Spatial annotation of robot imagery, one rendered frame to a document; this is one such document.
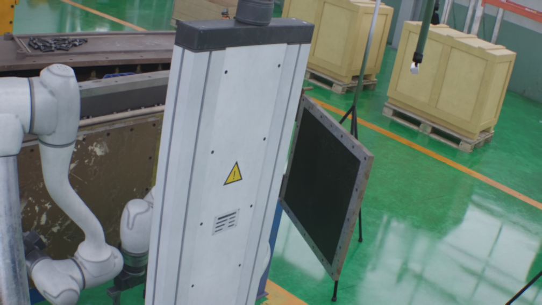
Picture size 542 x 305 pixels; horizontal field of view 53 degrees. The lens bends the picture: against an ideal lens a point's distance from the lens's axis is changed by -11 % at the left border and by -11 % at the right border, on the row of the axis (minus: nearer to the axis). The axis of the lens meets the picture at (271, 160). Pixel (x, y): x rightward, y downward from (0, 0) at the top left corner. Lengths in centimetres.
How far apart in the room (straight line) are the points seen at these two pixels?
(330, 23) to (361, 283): 433
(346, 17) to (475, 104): 194
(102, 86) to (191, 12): 716
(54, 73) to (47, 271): 60
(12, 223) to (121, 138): 80
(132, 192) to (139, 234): 43
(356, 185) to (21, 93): 137
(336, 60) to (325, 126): 488
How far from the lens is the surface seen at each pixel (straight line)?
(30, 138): 190
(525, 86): 1081
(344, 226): 234
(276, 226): 312
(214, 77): 110
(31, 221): 200
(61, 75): 136
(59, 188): 150
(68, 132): 140
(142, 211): 178
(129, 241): 182
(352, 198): 228
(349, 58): 723
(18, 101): 133
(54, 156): 144
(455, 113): 659
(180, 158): 112
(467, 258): 439
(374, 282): 375
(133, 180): 218
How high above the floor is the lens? 200
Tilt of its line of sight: 23 degrees down
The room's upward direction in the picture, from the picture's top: 12 degrees clockwise
